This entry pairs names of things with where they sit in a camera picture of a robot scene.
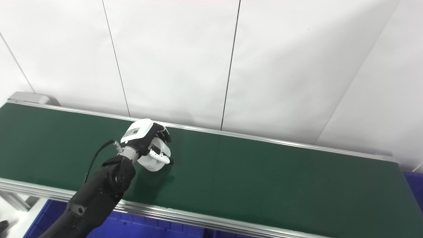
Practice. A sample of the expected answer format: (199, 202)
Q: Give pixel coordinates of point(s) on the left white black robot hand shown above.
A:
(137, 130)

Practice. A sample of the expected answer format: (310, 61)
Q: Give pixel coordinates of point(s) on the white rounded part two holes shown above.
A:
(152, 165)

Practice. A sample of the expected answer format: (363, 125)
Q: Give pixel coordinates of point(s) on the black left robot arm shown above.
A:
(99, 191)

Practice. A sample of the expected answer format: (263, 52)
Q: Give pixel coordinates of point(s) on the blue plastic bin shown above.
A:
(414, 188)
(138, 228)

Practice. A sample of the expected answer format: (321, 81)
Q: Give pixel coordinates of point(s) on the grey conveyor end housing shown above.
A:
(31, 98)

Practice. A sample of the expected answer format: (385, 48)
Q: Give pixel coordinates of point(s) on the green conveyor belt aluminium frame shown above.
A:
(264, 181)

